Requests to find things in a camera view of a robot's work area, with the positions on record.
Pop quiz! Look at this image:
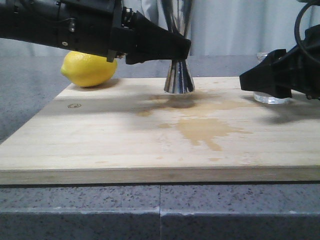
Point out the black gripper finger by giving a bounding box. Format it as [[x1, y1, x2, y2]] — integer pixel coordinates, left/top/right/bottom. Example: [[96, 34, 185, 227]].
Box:
[[125, 12, 191, 65]]

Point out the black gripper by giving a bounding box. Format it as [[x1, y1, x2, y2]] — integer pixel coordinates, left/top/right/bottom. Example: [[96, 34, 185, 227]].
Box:
[[0, 0, 137, 62], [239, 25, 320, 99]]

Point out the clear glass beaker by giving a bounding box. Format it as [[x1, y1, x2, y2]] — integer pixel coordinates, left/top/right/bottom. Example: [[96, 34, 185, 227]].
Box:
[[253, 52, 291, 105]]

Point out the steel cocktail jigger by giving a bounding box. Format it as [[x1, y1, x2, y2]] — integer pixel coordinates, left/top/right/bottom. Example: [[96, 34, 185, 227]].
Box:
[[160, 0, 195, 94]]

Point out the yellow lemon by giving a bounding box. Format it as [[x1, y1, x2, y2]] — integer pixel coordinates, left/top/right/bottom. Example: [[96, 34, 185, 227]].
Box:
[[60, 51, 118, 88]]

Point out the grey curtain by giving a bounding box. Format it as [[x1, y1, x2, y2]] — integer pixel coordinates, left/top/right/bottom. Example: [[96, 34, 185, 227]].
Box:
[[0, 0, 320, 57]]

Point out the light wooden cutting board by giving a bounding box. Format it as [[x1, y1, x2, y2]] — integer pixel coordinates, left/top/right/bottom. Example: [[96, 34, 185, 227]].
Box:
[[0, 77, 320, 185]]

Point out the black cable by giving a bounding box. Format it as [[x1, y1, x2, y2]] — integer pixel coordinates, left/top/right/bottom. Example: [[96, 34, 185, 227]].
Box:
[[294, 0, 320, 55]]

